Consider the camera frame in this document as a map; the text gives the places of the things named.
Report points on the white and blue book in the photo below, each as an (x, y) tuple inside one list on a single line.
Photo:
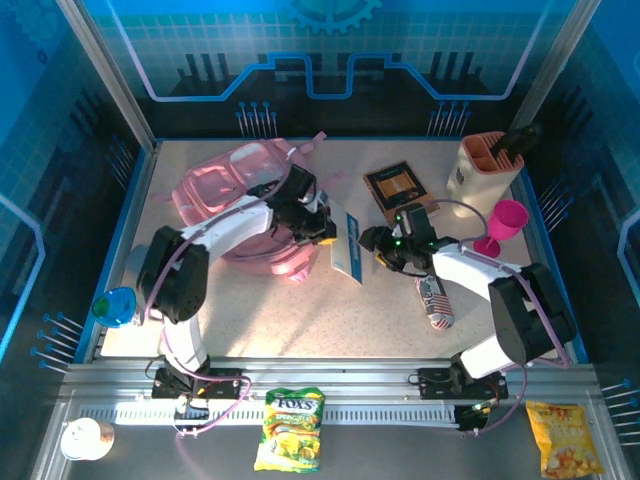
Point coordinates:
[(347, 240)]

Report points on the flag pattern can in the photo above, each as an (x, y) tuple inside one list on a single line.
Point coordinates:
[(437, 305)]

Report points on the brown cover book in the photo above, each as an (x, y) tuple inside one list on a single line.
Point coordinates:
[(397, 187)]

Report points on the pink student backpack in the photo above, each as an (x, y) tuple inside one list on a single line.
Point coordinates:
[(225, 175)]

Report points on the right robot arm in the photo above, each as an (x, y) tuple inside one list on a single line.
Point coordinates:
[(525, 310)]

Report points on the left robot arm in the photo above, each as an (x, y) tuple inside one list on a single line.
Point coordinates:
[(175, 280)]

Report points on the green yellow candy bag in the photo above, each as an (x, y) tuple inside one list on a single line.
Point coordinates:
[(290, 435)]

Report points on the yellow snack bag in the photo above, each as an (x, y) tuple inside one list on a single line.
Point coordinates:
[(565, 440)]

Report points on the cream holder with orange rim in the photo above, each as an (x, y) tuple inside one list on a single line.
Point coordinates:
[(480, 185)]

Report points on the magenta plastic goblet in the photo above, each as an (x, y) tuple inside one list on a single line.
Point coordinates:
[(507, 217)]

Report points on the slotted metal strip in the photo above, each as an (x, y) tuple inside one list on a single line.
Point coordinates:
[(350, 415)]

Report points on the black controller box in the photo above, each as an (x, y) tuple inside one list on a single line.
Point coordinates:
[(472, 417), (192, 411)]

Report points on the white paper cup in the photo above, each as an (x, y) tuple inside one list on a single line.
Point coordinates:
[(82, 440)]

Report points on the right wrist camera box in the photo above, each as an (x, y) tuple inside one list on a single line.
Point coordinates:
[(396, 230)]

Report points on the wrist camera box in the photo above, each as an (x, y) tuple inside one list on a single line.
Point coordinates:
[(322, 202), (396, 230)]

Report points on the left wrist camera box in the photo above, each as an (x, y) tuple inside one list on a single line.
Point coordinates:
[(322, 202)]

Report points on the aluminium mounting rail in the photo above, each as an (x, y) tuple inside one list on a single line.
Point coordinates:
[(325, 372)]

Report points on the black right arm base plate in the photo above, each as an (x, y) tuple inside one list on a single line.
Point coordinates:
[(435, 385)]

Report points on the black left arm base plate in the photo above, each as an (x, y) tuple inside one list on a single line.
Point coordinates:
[(225, 387)]

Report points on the aluminium frame post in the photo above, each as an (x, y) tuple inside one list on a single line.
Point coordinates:
[(555, 65), (107, 75)]

